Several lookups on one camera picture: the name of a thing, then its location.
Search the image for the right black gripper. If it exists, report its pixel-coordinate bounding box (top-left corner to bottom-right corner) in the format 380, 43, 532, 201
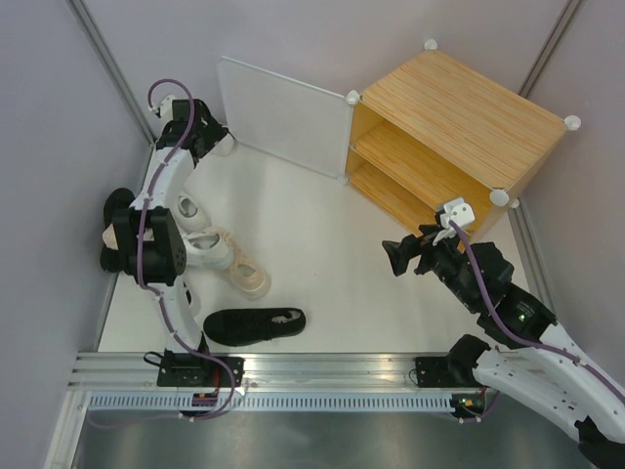
380, 223, 479, 310

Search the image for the black and white sneaker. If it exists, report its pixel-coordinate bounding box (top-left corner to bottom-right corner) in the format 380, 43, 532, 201
210, 132, 235, 156

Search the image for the white leather sneaker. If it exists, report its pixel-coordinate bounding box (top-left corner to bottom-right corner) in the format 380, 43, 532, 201
173, 192, 211, 233
183, 230, 234, 271

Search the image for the white translucent cabinet door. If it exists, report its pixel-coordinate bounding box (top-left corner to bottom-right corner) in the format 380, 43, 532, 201
217, 57, 360, 179

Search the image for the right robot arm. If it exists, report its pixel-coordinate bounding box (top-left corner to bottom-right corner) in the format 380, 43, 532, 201
382, 226, 624, 468

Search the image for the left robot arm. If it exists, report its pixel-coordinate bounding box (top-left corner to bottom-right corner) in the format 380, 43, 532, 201
111, 99, 228, 387

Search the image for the wooden shoe cabinet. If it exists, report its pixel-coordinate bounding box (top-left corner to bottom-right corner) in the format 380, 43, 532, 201
345, 39, 581, 239

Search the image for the black canvas sneaker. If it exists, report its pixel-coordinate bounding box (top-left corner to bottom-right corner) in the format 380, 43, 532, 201
100, 188, 135, 273
202, 308, 307, 347

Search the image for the beige lace sneaker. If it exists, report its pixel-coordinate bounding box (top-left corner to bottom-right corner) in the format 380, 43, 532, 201
207, 227, 271, 300

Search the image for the aluminium rail with cable duct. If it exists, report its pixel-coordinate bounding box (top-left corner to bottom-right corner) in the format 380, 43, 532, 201
68, 353, 480, 413

